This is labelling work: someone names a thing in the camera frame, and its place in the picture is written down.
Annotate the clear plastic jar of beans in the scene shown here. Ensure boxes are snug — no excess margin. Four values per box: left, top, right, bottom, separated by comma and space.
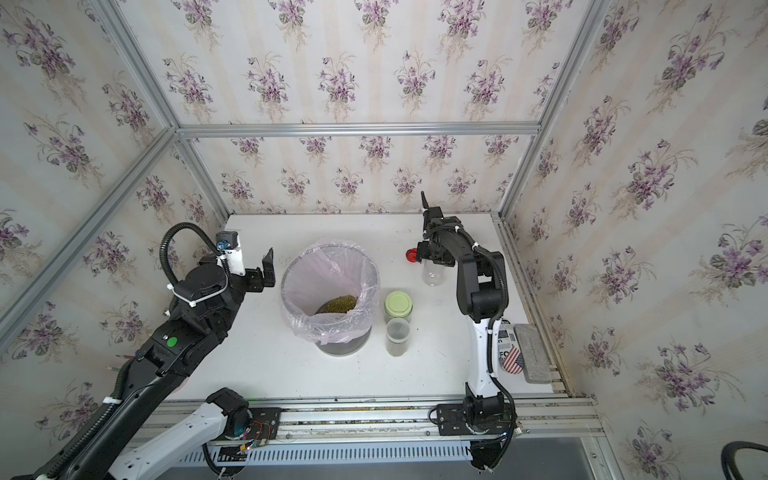
422, 260, 446, 287

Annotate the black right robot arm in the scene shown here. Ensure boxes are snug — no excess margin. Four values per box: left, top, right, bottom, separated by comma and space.
416, 195, 517, 471

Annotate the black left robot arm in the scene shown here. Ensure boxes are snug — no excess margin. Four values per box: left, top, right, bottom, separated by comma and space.
30, 222, 276, 479

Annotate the open clear jar with beans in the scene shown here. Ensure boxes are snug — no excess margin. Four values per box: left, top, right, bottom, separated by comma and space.
386, 318, 411, 357

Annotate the mesh bin with pink bag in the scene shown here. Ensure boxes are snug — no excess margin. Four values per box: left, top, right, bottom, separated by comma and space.
280, 240, 380, 357

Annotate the printed can with flag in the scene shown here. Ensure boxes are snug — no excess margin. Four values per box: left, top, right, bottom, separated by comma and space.
498, 324, 524, 375

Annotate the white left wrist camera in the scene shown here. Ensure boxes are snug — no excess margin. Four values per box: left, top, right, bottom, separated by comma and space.
215, 230, 245, 277

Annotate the aluminium mounting rail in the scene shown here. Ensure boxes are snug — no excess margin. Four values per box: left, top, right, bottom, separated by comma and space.
134, 392, 604, 448

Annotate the white vented cable duct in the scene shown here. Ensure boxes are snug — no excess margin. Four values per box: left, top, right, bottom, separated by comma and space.
209, 440, 471, 468

